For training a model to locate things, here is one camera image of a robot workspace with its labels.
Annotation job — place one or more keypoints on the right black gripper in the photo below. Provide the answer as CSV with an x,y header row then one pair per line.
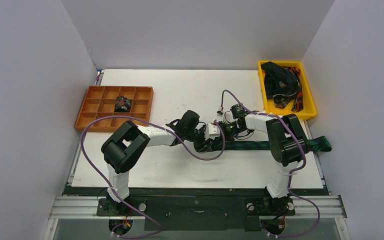
x,y
227,129

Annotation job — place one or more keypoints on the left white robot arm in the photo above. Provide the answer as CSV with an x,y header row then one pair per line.
x,y
124,147

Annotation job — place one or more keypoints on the rolled dark tie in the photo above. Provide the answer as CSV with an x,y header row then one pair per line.
x,y
122,104

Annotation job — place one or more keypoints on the orange compartment tray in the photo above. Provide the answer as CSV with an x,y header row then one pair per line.
x,y
99,102

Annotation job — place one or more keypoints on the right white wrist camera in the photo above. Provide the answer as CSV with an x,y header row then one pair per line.
x,y
223,115

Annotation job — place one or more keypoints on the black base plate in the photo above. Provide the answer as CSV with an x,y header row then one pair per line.
x,y
193,209

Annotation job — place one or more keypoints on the green navy striped tie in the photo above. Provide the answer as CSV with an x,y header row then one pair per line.
x,y
319,144

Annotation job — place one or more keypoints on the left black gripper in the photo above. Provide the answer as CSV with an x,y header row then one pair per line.
x,y
204,145

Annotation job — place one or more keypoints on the yellow plastic bin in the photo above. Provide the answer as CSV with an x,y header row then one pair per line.
x,y
309,108

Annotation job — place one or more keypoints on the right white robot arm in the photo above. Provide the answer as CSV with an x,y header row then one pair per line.
x,y
287,142

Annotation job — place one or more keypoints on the aluminium rail frame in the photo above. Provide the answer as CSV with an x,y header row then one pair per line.
x,y
86,208

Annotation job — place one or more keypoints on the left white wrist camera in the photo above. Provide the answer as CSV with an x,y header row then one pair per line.
x,y
212,130

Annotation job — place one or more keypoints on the pile of dark ties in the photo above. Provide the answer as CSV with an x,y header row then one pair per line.
x,y
283,85

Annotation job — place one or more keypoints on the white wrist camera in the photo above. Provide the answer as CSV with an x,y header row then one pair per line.
x,y
223,115
212,130

